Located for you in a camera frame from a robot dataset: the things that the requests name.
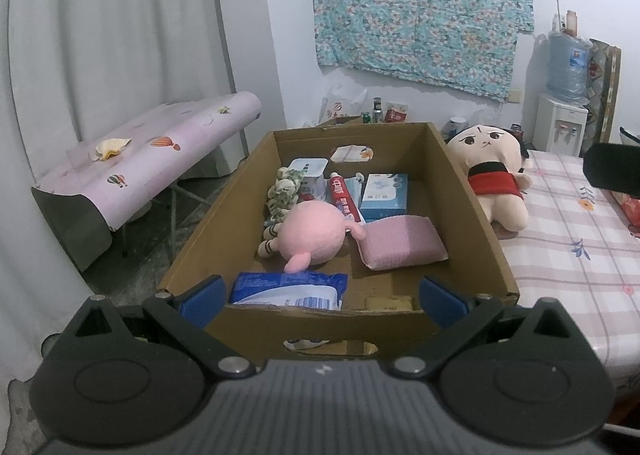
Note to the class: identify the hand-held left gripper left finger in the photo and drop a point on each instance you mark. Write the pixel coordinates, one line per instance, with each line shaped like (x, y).
(205, 300)

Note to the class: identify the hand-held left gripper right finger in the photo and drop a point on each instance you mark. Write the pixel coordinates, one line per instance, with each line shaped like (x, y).
(442, 302)

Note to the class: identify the large cardboard box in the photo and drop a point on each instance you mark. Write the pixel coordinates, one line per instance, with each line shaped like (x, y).
(225, 235)

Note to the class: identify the blue and white plastic packet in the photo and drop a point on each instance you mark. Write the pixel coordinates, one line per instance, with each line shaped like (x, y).
(290, 290)

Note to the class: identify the round pink plush toy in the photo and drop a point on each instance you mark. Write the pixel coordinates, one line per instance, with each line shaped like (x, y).
(312, 232)

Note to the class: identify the red snack packet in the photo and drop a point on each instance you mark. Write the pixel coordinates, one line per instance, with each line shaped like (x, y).
(632, 215)

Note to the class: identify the pink rectangular sponge cushion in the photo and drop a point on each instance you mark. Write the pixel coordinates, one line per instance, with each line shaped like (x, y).
(400, 240)

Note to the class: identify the white water dispenser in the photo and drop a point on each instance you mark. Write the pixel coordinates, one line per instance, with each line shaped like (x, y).
(555, 120)

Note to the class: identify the floral patterned folded mat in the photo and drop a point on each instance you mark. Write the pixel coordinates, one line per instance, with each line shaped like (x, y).
(602, 85)

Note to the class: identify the blue water dispenser bottle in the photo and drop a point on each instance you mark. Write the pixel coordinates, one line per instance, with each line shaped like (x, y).
(567, 65)

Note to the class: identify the light blue tissue box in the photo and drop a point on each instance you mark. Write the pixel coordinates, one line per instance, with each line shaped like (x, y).
(385, 195)

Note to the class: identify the big-head doll in red skirt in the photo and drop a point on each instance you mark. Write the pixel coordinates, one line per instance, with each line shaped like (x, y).
(487, 145)

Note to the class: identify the green striped plush toy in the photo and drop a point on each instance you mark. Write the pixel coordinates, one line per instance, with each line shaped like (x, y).
(285, 190)

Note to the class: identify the red and white toothpaste tube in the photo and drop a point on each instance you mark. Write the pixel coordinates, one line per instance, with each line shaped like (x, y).
(342, 197)

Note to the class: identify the small pink bottle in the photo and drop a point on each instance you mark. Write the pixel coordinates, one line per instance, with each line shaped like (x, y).
(572, 22)

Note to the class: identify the blue and white cup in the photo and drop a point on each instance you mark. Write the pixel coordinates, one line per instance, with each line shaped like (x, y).
(457, 125)

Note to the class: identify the white lidded tub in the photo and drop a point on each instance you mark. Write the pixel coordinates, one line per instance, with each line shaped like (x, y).
(312, 170)

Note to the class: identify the pink balloon-print folding table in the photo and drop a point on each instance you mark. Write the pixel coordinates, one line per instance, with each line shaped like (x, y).
(165, 135)

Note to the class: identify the pale yellow shell-shaped object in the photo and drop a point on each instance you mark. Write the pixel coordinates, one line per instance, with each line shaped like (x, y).
(112, 147)

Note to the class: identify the red and white packet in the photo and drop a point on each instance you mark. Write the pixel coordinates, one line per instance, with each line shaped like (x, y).
(397, 114)

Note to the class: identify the white plastic bag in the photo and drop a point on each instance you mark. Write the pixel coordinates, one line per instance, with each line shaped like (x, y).
(340, 105)

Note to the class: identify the white curtain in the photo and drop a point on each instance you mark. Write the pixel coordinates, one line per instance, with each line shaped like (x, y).
(100, 35)

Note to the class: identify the white wall socket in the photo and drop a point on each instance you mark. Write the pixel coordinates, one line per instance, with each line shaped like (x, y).
(515, 96)

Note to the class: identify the teal floral wall cloth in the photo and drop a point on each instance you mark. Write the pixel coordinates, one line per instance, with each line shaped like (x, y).
(415, 10)

